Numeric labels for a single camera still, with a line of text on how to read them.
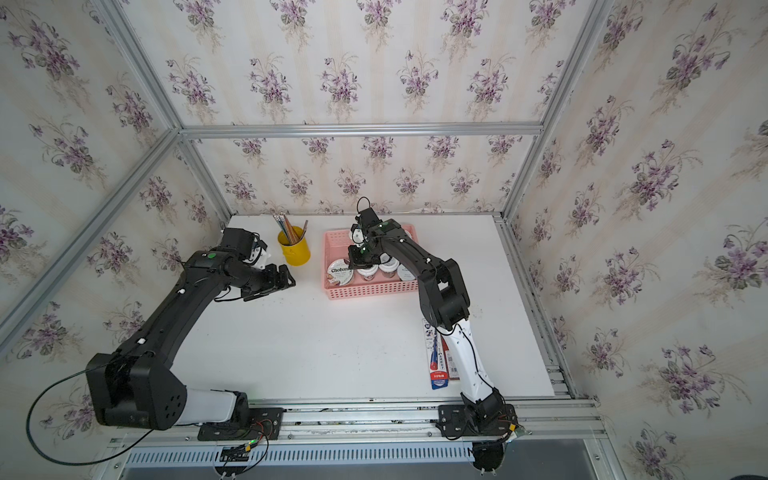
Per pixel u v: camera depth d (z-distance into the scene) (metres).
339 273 0.96
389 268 0.96
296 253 1.00
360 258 0.86
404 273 0.95
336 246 1.08
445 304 0.59
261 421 0.73
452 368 0.80
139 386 0.40
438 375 0.80
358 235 0.91
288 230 0.98
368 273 0.95
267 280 0.72
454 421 0.73
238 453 0.72
